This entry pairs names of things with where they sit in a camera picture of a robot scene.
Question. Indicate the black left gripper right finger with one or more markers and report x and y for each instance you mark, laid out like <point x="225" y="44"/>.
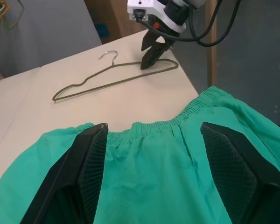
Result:
<point x="235" y="168"/>

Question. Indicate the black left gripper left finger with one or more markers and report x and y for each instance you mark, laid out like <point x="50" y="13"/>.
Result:
<point x="84" y="168"/>

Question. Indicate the green shorts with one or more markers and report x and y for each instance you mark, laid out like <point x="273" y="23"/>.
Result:
<point x="154" y="177"/>

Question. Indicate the wooden rack frame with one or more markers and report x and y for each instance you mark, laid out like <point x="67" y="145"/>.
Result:
<point x="211" y="58"/>

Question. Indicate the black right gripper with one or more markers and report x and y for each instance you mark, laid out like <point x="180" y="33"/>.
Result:
<point x="164" y="30"/>

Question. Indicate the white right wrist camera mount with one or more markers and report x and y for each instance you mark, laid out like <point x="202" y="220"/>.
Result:
<point x="144" y="5"/>

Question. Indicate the brown wooden board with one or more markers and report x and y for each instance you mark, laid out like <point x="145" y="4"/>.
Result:
<point x="121" y="14"/>

